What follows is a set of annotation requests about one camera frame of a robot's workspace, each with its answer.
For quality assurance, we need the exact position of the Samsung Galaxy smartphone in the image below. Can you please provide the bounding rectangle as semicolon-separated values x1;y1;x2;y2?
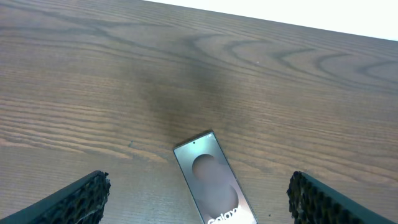
174;131;258;224

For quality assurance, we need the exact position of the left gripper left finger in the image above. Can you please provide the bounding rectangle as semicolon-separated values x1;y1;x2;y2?
1;170;111;224

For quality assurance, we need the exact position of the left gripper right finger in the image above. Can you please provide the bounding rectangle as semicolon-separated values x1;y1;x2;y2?
287;171;395;224

